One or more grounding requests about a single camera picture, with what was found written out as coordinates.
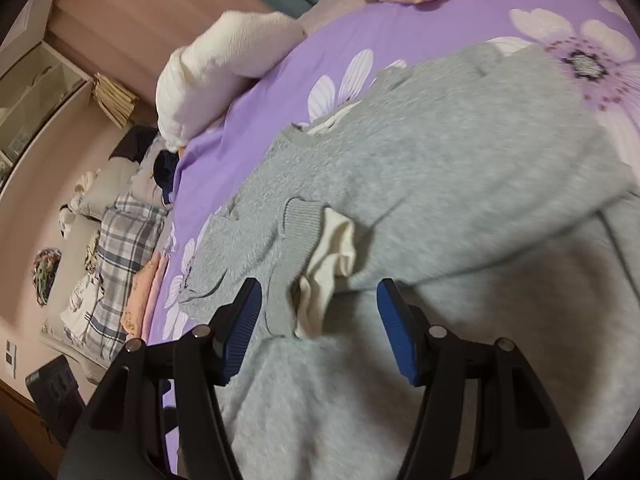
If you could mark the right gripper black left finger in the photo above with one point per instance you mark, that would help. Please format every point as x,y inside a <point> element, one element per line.
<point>151,389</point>

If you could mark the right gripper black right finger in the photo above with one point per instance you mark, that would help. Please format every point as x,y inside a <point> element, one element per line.
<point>518,432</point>

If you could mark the grey New York sweatshirt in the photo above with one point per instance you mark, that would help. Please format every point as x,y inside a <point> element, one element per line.
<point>484,187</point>

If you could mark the pink orange cloth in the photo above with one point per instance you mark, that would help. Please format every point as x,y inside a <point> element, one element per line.
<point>137,317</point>

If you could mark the plaid grey pillow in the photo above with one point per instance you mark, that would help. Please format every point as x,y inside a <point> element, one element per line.
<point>127,237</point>

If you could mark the beige pillow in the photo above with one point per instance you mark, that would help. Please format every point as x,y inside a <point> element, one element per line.
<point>112,181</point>

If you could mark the dark navy garment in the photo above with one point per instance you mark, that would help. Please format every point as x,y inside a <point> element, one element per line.
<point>151,167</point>

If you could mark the tan straw broom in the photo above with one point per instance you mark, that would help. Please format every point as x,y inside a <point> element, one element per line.
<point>115,100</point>

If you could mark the white display shelf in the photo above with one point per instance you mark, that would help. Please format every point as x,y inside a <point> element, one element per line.
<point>33,90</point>

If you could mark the purple floral bed sheet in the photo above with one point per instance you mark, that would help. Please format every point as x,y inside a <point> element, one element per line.
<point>338,65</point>

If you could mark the white wall switch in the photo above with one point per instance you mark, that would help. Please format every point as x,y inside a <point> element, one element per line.
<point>10,354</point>

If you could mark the colourful wall ornament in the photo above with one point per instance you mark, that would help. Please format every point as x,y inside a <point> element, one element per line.
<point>44,269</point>

